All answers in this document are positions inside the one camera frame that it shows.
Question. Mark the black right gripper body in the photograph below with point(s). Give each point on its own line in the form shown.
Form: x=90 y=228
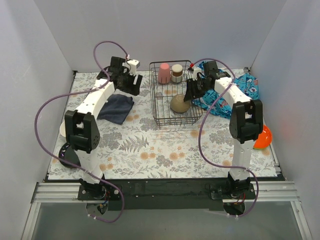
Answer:
x=193 y=88

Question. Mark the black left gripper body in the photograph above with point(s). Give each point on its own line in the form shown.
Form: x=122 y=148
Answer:
x=133 y=83

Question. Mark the steel cup brown band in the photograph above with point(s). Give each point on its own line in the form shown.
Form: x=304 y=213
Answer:
x=176 y=73

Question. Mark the beige ceramic bowl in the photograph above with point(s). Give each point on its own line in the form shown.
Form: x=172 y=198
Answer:
x=178 y=105

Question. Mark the black wire dish rack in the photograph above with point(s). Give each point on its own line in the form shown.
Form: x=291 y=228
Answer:
x=168 y=88

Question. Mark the pink plastic cup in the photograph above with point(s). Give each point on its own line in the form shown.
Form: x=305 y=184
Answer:
x=164 y=73

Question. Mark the red bowl cream inside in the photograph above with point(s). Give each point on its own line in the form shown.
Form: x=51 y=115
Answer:
x=62 y=129

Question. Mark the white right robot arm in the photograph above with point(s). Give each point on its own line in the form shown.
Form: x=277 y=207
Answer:
x=246 y=120

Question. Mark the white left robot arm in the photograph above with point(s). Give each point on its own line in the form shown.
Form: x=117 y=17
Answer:
x=80 y=127

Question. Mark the dark blue folded towel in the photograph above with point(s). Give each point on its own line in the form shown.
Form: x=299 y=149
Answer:
x=116 y=109

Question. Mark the blue fish print cloth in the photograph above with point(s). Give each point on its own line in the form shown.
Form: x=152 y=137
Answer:
x=246 y=82

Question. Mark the orange plastic plate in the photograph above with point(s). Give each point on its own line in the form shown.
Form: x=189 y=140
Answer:
x=265 y=137

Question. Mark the green plate under orange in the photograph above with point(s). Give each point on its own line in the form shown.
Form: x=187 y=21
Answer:
x=259 y=147

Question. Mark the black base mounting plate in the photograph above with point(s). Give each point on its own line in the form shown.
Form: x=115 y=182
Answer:
x=160 y=194

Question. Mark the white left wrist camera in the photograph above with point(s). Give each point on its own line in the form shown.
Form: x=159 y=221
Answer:
x=132 y=65

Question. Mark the aluminium frame rail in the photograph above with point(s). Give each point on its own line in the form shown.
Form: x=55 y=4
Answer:
x=67 y=192

